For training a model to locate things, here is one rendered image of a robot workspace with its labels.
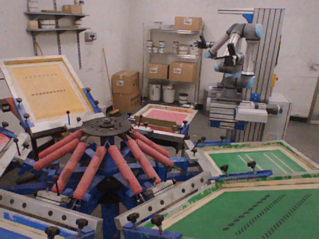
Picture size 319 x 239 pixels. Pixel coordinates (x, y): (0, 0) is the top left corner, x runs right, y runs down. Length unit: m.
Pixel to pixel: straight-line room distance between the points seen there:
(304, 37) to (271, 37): 3.27
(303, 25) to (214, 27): 1.65
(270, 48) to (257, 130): 0.80
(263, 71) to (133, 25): 4.23
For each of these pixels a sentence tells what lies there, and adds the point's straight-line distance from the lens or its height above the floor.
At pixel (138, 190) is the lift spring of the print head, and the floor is 1.11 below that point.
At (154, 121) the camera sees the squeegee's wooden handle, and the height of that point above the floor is 1.04.
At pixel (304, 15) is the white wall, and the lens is 5.84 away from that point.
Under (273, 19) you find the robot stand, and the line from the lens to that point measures 2.61.
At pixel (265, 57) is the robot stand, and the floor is 1.62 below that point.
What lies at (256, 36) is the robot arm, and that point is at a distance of 2.34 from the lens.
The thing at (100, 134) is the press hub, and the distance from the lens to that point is 1.47.
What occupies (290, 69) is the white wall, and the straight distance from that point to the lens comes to 5.89.
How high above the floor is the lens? 1.91
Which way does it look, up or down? 21 degrees down
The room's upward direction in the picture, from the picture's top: 2 degrees clockwise
